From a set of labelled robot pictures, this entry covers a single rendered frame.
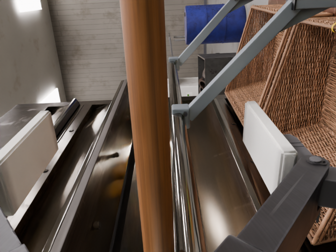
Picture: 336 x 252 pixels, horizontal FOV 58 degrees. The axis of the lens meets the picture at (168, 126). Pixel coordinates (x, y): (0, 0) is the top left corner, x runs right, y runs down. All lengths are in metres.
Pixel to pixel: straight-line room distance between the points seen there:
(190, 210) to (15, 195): 0.22
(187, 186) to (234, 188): 0.63
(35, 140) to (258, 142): 0.13
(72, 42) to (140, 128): 9.42
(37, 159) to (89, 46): 9.35
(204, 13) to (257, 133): 4.56
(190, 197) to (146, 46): 0.22
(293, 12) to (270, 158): 0.47
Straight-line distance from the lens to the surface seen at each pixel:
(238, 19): 4.77
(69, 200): 0.80
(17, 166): 0.17
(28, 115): 1.83
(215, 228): 0.91
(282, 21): 0.61
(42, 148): 0.20
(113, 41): 9.37
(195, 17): 4.69
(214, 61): 3.62
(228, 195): 1.00
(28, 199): 1.11
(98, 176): 0.92
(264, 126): 0.17
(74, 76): 9.85
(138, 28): 0.21
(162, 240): 0.29
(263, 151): 0.17
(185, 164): 0.43
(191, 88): 6.43
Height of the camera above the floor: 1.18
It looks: level
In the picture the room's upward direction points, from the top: 93 degrees counter-clockwise
